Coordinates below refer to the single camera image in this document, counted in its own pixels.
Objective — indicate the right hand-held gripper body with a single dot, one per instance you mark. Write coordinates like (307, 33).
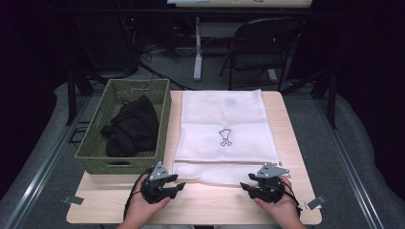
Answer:
(270, 187)

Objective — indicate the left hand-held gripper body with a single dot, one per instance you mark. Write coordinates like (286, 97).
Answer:
(157, 173)

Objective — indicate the black garment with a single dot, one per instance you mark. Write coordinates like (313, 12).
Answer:
(133, 130)

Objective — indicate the white mesh laundry bag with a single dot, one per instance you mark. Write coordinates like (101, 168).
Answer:
(210, 127)

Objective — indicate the green woven basket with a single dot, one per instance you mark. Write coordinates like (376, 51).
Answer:
(95, 149)

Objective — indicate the person's right hand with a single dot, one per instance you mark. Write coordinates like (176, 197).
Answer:
(286, 210)

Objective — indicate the person's left hand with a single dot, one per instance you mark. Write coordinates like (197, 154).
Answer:
(138, 210)

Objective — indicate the metal table clip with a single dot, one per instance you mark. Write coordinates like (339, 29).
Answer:
(315, 202)
(73, 200)

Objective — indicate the black metal stand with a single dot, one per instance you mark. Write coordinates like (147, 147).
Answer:
(332, 101)
(71, 95)

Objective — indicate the black folding chair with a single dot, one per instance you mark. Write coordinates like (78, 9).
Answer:
(261, 60)

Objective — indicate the white desk leg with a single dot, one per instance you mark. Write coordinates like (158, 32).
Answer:
(197, 57)

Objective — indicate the metal floor rail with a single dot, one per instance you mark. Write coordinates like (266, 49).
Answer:
(47, 165)
(347, 165)

